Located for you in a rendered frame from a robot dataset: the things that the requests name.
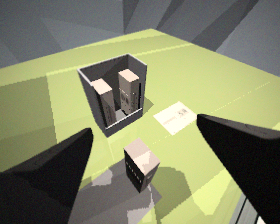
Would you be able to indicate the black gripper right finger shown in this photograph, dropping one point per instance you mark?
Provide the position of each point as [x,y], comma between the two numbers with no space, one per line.
[251,155]

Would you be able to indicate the grey open-top bin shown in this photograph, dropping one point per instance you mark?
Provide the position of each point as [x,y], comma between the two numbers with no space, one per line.
[107,70]

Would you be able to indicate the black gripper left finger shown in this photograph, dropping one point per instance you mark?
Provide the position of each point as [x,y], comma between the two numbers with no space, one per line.
[42,189]

